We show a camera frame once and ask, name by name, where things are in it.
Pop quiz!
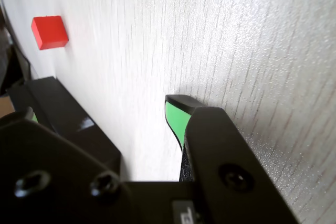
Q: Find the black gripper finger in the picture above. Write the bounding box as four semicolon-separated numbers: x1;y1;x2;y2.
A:
0;106;144;224
164;94;300;224

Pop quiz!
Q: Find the red cube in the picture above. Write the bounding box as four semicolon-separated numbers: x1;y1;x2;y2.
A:
30;16;69;51

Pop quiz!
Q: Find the black box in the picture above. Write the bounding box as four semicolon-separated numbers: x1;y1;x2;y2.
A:
6;80;57;134
26;76;122;180

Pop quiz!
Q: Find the large cardboard box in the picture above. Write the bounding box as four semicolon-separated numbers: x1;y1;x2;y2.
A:
0;95;15;116

